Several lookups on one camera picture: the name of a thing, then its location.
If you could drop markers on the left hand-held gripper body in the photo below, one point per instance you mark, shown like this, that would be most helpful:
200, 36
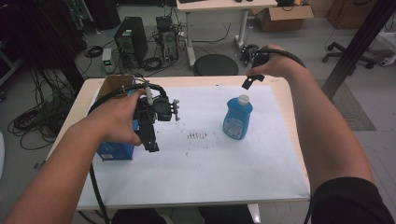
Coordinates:
146, 113

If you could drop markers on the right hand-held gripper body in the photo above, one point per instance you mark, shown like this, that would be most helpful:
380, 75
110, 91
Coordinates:
254, 56

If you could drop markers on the blue cardboard box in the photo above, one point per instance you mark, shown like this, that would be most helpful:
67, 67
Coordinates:
115, 151

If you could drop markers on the blue bottle with white cap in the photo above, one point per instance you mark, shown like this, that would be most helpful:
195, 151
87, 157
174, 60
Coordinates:
238, 119

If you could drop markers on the person's right hand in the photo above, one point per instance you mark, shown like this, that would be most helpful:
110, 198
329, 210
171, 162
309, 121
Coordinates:
277, 65

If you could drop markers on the person's left hand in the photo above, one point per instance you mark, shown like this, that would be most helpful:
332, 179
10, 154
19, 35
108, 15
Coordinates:
116, 119

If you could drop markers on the round black stool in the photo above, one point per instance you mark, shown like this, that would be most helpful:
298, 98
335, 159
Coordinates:
215, 64

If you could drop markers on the open brown cardboard box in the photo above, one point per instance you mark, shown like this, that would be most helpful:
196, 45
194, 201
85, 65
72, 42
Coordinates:
281, 18

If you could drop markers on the white desk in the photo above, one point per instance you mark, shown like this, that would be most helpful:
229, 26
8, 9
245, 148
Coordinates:
227, 4

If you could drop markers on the white paper sheet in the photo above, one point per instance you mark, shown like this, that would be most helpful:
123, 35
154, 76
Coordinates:
202, 174

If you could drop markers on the small white device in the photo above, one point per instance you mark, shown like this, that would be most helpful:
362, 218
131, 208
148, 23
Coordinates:
107, 60

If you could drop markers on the black computer tower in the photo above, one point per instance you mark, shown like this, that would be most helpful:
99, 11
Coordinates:
130, 42

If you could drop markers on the open computer case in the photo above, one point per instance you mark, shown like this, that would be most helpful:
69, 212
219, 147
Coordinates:
168, 43

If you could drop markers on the person's leg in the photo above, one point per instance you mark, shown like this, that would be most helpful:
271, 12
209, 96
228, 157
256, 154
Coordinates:
137, 216
224, 215

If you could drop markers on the black office chair base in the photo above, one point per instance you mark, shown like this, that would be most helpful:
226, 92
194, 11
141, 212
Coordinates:
348, 55

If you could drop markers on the closed brown cardboard box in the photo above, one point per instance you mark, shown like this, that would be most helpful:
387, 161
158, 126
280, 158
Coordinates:
348, 14

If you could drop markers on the grey floor mat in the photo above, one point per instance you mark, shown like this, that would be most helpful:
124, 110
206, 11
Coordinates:
351, 112

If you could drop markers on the dark bulky object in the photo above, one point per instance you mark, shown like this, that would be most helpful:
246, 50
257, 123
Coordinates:
102, 12

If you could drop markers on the grey tape strip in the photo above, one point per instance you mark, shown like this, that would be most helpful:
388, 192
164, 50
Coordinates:
39, 165

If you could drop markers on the black sleeve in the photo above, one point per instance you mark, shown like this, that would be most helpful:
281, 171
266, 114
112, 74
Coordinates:
351, 202

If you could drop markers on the black metal post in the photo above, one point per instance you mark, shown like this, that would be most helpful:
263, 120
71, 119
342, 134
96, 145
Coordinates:
358, 46

